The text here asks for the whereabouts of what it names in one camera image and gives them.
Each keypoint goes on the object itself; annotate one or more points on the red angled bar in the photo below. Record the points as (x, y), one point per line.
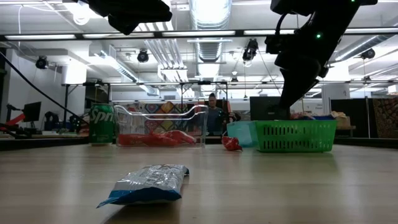
(15, 119)

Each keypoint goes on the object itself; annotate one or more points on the green Sprite can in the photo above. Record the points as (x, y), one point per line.
(102, 124)

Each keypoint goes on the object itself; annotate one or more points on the teal plastic bin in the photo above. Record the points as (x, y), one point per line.
(239, 133)

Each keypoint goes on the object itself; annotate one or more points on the person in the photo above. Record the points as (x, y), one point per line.
(214, 118)

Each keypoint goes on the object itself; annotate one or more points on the black ceiling spotlight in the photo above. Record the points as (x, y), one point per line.
(250, 49)
(368, 53)
(42, 62)
(143, 56)

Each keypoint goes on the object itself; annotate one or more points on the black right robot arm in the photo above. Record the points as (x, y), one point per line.
(335, 9)

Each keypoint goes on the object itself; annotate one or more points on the black partition panel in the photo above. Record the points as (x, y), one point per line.
(354, 118)

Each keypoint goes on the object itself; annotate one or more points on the green plastic basket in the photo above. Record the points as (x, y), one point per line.
(295, 137)

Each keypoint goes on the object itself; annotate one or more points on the silver ceiling duct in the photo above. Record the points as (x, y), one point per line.
(211, 18)

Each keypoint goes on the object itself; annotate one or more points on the white blue candy bar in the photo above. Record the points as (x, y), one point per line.
(149, 183)

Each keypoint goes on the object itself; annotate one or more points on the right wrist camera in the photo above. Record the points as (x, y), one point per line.
(278, 43)

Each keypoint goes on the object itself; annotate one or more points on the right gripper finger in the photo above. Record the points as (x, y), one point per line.
(298, 87)

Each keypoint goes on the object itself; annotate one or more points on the colourful patterned quilt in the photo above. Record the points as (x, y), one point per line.
(168, 107)

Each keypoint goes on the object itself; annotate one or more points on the dark patterned panel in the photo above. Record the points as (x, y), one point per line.
(385, 118)

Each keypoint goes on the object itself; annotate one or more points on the cardboard box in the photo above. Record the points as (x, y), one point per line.
(343, 122)

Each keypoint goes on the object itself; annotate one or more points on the black aluminium frame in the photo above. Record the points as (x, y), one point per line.
(367, 142)

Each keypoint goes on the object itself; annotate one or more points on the small black monitor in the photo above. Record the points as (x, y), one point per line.
(32, 111)

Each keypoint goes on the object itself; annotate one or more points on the clear plastic bin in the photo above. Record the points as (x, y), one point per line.
(203, 124)

